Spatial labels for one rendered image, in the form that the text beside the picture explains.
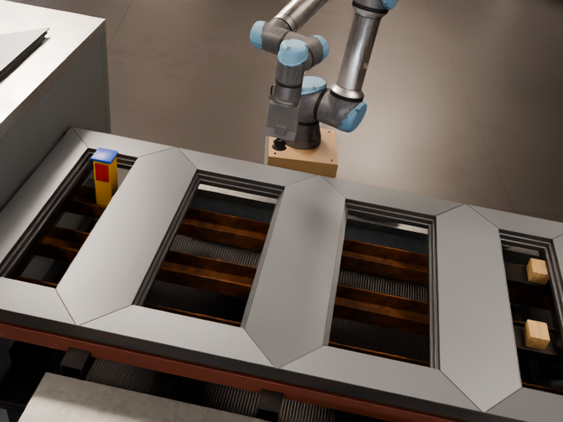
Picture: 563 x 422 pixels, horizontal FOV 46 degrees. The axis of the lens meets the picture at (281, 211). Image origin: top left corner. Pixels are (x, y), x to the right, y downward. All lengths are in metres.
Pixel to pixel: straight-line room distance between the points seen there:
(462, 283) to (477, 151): 2.33
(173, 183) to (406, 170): 2.02
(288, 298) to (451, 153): 2.49
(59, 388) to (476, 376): 0.92
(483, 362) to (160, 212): 0.90
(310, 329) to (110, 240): 0.56
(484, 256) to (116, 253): 0.97
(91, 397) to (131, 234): 0.43
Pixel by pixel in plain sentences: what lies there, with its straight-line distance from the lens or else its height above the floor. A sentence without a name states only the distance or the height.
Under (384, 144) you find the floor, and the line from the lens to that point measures 3.86.
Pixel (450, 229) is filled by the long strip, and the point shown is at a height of 0.86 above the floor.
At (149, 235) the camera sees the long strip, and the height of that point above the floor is 0.86.
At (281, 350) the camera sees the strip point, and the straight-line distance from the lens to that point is 1.48.
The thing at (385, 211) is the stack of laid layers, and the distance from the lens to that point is 1.93.
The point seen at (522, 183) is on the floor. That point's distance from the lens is 3.89.
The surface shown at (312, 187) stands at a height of 0.86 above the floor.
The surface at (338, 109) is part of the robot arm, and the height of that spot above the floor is 0.93.
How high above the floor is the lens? 1.99
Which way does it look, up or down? 38 degrees down
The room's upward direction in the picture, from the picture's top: 9 degrees clockwise
